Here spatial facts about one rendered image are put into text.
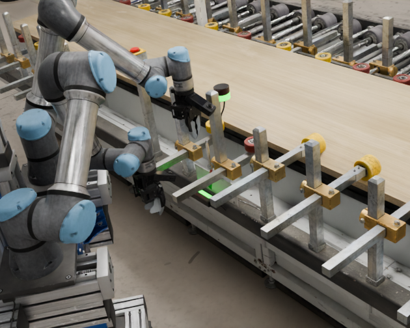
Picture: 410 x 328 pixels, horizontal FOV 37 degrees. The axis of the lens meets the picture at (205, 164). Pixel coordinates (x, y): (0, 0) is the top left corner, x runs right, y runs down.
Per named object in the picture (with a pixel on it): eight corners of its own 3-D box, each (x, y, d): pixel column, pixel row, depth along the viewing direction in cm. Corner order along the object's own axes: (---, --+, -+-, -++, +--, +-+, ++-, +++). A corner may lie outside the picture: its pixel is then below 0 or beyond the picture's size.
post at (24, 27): (44, 99, 376) (21, 25, 351) (41, 98, 379) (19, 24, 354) (49, 97, 378) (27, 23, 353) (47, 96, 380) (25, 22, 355)
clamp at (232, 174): (232, 181, 237) (231, 170, 235) (211, 169, 247) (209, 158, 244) (243, 174, 240) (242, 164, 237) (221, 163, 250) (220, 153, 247)
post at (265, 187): (269, 239, 236) (258, 131, 211) (263, 235, 238) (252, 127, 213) (276, 234, 237) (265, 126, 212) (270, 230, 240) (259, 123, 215)
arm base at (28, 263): (8, 284, 169) (-4, 257, 164) (14, 250, 182) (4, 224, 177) (61, 273, 170) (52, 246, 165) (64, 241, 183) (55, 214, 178)
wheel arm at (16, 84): (1, 95, 354) (-1, 88, 352) (-1, 94, 356) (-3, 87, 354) (67, 69, 375) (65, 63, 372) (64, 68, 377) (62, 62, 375)
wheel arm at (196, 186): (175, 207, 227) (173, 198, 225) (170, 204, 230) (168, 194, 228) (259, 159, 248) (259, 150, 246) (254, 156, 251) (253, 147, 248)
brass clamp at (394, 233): (394, 245, 179) (394, 231, 176) (357, 226, 188) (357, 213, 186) (407, 235, 182) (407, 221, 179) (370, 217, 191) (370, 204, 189)
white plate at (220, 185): (237, 207, 243) (234, 186, 238) (197, 183, 261) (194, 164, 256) (238, 206, 243) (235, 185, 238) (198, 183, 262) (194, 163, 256)
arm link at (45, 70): (14, 71, 170) (79, 178, 207) (48, 70, 167) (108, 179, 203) (30, 43, 177) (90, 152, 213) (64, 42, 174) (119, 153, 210)
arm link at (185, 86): (196, 74, 222) (184, 83, 217) (198, 85, 225) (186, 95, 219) (179, 72, 226) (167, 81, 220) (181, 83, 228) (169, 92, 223)
